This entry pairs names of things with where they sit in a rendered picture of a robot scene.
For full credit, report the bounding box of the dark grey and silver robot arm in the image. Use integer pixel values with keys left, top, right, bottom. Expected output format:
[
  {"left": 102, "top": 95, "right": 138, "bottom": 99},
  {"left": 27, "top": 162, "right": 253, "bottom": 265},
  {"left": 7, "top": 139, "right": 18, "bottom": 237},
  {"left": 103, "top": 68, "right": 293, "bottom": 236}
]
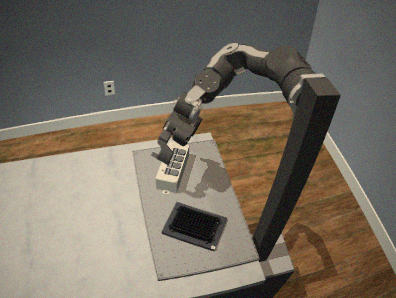
[{"left": 173, "top": 43, "right": 326, "bottom": 121}]

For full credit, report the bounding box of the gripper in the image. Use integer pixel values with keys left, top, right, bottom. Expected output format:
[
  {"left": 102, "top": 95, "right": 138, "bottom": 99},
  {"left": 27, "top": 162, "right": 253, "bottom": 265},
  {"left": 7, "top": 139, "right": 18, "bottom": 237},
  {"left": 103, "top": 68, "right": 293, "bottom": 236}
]
[{"left": 151, "top": 105, "right": 203, "bottom": 165}]

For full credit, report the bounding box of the cream button panel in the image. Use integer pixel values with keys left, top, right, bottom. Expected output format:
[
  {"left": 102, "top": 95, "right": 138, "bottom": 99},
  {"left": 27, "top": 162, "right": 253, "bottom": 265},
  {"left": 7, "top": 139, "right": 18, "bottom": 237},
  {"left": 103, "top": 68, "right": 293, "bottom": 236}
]
[{"left": 155, "top": 142, "right": 189, "bottom": 195}]

